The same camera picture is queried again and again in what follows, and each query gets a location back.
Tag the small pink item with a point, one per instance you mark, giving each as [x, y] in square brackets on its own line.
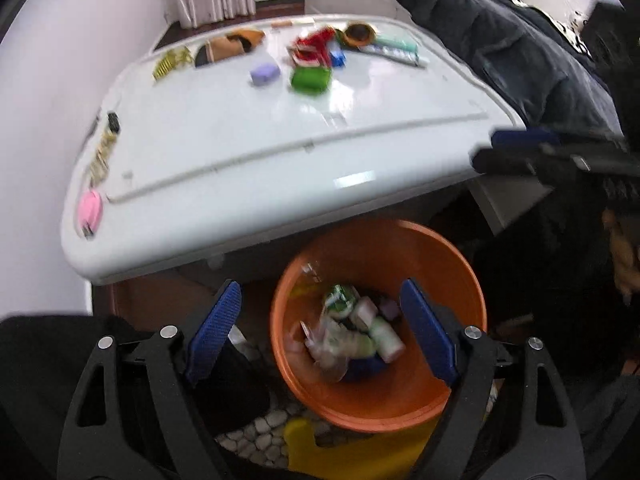
[90, 210]

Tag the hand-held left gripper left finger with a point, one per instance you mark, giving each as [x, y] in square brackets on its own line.
[215, 330]

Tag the green and white jar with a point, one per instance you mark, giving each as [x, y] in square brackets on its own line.
[387, 340]

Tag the green white toothpaste tube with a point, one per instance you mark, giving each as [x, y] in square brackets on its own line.
[395, 51]

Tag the dark padded jacket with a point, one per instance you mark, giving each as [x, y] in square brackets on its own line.
[500, 60]

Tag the yellow hair claw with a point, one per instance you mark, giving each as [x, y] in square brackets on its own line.
[172, 61]

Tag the brown pouch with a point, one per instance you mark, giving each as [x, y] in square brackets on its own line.
[230, 46]

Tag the orange plastic basin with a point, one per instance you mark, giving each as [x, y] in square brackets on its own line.
[350, 245]

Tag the white table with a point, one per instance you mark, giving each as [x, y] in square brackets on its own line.
[250, 150]

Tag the person's right hand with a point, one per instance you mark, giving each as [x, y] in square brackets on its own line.
[622, 255]

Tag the yellow plastic stool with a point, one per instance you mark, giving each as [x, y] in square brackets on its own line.
[350, 452]

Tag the white pebble mat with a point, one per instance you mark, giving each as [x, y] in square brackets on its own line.
[265, 435]

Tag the red crumpled wrapper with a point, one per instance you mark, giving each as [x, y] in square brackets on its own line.
[312, 47]

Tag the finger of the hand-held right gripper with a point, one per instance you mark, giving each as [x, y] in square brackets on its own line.
[500, 161]
[522, 137]

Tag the green rolled item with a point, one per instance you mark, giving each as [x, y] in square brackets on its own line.
[310, 80]

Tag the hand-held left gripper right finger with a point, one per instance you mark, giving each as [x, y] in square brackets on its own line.
[427, 330]

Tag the green liquid bottle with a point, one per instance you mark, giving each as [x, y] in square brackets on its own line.
[340, 301]

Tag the blue sheer cloth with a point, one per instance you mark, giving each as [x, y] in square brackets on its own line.
[365, 369]

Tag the small blue item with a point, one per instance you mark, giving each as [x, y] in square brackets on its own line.
[337, 58]

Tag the small purple item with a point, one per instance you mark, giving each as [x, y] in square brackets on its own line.
[264, 72]

